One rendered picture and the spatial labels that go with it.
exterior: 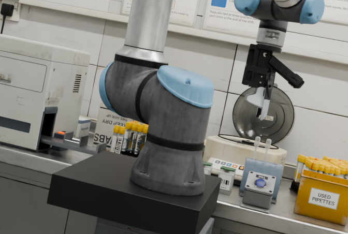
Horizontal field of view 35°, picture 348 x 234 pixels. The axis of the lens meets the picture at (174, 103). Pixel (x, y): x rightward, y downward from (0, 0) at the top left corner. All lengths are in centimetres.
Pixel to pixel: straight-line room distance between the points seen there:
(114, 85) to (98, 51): 102
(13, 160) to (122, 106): 49
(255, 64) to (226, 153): 33
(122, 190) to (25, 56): 66
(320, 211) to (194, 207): 52
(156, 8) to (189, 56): 94
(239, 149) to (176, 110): 67
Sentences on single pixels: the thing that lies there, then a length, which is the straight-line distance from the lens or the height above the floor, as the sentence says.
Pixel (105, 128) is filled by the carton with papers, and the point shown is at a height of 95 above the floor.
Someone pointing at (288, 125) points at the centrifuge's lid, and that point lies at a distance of 195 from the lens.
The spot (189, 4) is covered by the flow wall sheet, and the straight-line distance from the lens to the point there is 209.
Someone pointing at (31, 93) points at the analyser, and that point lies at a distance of 156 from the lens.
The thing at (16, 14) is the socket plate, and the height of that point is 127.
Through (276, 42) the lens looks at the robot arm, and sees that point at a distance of 149.
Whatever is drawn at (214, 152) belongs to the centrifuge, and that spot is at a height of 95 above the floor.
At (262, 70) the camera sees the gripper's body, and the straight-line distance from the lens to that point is 148.
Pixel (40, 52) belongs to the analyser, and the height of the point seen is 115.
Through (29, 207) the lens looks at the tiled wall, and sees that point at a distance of 232.
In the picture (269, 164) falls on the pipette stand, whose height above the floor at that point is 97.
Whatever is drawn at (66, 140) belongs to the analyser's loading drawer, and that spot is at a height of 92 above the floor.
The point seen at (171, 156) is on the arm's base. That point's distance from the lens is 105.
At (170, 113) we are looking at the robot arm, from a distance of 104.
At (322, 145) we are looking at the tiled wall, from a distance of 204.
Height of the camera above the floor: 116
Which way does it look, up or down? 3 degrees down
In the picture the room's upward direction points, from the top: 11 degrees clockwise
